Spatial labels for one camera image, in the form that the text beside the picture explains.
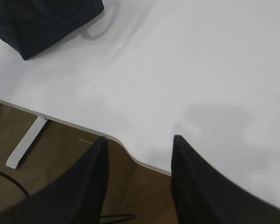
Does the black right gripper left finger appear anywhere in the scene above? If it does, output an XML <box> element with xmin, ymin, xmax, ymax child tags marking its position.
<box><xmin>0</xmin><ymin>137</ymin><xmax>109</xmax><ymax>224</ymax></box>

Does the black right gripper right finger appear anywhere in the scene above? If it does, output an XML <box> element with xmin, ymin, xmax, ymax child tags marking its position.
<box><xmin>171</xmin><ymin>135</ymin><xmax>280</xmax><ymax>224</ymax></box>

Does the navy blue lunch bag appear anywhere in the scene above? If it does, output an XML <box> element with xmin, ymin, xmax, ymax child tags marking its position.
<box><xmin>0</xmin><ymin>0</ymin><xmax>104</xmax><ymax>60</ymax></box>

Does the white table leg foot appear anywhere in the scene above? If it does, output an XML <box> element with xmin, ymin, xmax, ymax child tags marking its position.
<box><xmin>6</xmin><ymin>117</ymin><xmax>48</xmax><ymax>169</ymax></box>

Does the black floor cable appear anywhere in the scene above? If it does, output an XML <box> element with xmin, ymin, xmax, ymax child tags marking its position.
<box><xmin>0</xmin><ymin>168</ymin><xmax>135</xmax><ymax>221</ymax></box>

